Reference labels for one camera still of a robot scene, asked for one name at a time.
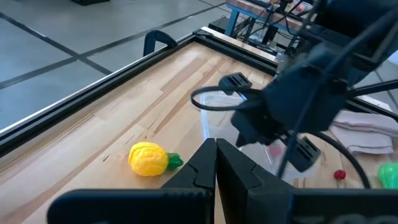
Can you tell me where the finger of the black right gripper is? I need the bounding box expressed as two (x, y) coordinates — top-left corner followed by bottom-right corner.
(218, 72), (272, 147)
(238, 116), (322, 173)

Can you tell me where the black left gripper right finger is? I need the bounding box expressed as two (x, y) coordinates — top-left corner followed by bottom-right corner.
(216, 138), (398, 224)

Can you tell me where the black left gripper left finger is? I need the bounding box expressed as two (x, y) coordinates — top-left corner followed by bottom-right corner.
(47, 138), (218, 224)

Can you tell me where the dark red toy cherry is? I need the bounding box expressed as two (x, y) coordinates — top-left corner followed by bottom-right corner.
(269, 144), (283, 158)

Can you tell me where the yellow toy pineapple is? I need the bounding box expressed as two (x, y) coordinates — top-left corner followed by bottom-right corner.
(128, 141), (184, 177)

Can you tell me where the green toy fruit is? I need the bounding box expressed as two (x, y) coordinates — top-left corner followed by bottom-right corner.
(377, 162), (398, 190)

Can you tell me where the clear plastic tupperware container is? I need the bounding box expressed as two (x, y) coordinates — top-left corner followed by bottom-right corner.
(200, 92), (312, 183)

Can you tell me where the folded pink cloth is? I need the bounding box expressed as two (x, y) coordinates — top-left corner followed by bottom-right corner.
(329, 109), (398, 156)

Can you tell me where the blue metal workbench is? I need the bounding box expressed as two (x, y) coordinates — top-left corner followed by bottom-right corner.
(225, 0), (312, 38)

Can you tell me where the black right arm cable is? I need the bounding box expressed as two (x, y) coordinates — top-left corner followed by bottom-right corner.
(190, 6), (398, 190)

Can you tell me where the black frame bracket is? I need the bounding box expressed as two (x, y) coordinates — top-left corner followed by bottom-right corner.
(142, 30), (178, 57)

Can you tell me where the black aluminium table frame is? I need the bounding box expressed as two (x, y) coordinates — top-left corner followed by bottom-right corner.
(0, 26), (398, 158)

